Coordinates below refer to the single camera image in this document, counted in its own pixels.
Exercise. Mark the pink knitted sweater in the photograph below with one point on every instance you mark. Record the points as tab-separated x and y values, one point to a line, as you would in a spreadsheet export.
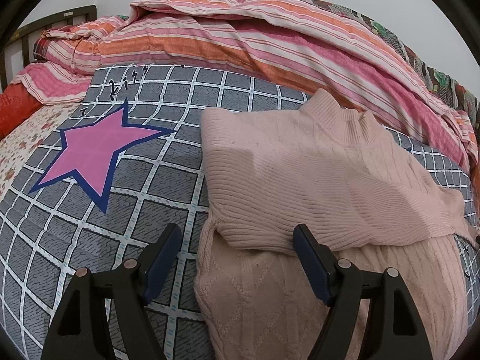
342	174

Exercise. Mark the pink orange striped quilt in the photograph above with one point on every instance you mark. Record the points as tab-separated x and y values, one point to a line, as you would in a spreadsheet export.
302	44

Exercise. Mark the grey checked bed cover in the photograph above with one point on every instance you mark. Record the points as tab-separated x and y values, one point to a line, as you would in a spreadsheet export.
46	233

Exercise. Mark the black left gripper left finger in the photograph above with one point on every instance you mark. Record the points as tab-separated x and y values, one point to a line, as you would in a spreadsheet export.
79	329

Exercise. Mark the red pillow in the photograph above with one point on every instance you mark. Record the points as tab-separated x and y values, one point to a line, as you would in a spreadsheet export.
16	105

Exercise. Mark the floral bed sheet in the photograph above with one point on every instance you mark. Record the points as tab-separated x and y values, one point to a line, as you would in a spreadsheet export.
21	142

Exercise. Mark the dark wooden headboard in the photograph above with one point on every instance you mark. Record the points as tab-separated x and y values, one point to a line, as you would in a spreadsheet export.
23	33

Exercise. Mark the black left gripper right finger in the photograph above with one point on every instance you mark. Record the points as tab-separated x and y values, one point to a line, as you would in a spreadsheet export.
393	328

